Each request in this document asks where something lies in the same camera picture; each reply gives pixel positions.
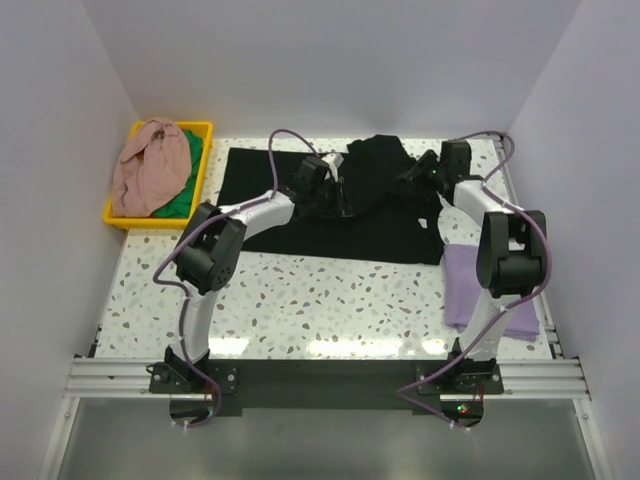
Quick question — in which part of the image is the black t shirt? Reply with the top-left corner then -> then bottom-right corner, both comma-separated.
243,135 -> 444,265

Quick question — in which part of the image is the aluminium front rail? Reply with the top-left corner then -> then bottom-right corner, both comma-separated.
64,358 -> 590,400

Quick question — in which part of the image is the pink t shirt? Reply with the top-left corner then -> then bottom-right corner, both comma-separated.
111,118 -> 192,218

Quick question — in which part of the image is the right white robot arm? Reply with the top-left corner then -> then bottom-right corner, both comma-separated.
400,139 -> 552,393

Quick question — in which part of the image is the purple cable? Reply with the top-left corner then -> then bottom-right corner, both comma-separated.
394,130 -> 554,416
152,128 -> 331,429

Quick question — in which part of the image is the yellow plastic bin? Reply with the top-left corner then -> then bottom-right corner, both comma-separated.
103,117 -> 214,230

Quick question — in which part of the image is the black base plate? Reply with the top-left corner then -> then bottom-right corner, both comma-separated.
146,355 -> 504,426

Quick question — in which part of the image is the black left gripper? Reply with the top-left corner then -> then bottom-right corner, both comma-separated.
309,177 -> 354,219

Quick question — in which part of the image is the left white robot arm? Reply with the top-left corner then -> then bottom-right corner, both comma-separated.
153,153 -> 351,392

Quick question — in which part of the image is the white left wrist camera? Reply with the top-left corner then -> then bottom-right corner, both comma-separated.
322,152 -> 344,172

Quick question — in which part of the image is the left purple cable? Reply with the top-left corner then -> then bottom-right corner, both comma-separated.
152,128 -> 331,429

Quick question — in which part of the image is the folded purple t shirt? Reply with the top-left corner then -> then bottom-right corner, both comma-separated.
443,244 -> 540,341

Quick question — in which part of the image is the green t shirt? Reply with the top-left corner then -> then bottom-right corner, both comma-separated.
152,128 -> 206,219

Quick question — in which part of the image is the aluminium right side rail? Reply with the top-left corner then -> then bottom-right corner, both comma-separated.
495,127 -> 573,359

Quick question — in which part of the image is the aluminium rail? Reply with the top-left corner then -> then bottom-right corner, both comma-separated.
495,127 -> 573,359
64,358 -> 590,400

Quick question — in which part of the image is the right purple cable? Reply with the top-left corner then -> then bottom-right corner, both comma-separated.
394,130 -> 554,416

